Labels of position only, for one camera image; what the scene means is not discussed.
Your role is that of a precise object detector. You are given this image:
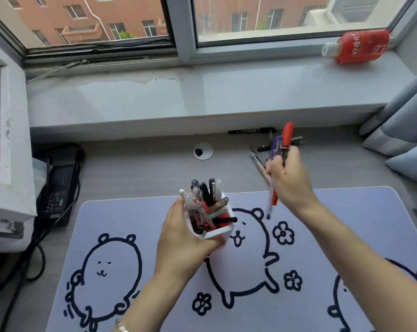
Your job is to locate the pile of loose dark pens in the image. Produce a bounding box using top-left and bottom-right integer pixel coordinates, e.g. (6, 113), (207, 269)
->
(249, 135), (304, 186)

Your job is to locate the white open window sash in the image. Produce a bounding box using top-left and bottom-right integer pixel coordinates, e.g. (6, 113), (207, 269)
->
(0, 34), (37, 253)

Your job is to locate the red drink bottle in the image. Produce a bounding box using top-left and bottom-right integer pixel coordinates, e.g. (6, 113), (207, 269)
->
(321, 30), (390, 65)

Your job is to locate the black marker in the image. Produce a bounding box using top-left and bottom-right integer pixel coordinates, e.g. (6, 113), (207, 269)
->
(228, 127), (277, 135)

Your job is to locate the person's right hand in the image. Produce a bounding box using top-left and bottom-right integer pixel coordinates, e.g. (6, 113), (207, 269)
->
(265, 146), (320, 219)

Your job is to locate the person's left hand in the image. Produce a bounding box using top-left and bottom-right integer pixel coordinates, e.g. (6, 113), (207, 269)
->
(153, 196), (227, 285)

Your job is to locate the white square pen holder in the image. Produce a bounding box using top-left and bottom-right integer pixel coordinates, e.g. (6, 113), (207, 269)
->
(179, 191), (238, 251)

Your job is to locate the grey curtain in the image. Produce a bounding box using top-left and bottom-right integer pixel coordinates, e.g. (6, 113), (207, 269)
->
(359, 64), (417, 157)

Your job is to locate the black power adapter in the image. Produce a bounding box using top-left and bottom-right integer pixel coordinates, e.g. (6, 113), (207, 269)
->
(35, 162), (81, 226)

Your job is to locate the round desk cable grommet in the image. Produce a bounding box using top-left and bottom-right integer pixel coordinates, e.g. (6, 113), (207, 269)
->
(193, 142), (214, 160)

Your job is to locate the white window frame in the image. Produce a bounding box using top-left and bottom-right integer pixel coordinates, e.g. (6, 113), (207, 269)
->
(0, 0), (417, 80)

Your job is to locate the grey window sill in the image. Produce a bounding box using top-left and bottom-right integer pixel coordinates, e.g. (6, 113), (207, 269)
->
(26, 50), (417, 142)

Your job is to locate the red capped marker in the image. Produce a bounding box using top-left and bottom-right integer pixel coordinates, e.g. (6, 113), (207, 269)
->
(271, 122), (295, 206)

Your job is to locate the light blue pillow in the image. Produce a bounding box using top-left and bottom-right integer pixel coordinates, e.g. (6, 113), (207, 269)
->
(384, 141), (417, 193)

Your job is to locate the blue and white pen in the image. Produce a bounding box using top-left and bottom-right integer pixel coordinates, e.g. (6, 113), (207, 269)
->
(266, 135), (284, 220)

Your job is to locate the white bear print desk mat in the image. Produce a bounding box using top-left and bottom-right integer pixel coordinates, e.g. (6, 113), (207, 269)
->
(49, 186), (417, 332)

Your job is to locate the bunch of assorted pens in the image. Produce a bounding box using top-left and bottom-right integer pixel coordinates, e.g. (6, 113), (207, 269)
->
(179, 178), (238, 235)

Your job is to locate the person's right forearm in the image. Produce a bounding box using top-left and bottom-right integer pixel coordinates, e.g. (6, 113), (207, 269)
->
(291, 200), (417, 332)

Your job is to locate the red brick building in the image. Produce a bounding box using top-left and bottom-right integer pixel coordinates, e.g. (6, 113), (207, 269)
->
(2, 0), (333, 47)

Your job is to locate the person's left forearm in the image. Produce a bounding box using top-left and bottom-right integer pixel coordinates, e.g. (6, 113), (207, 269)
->
(120, 271), (196, 332)

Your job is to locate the black cable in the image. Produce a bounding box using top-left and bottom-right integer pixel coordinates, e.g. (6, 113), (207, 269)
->
(0, 148), (86, 332)

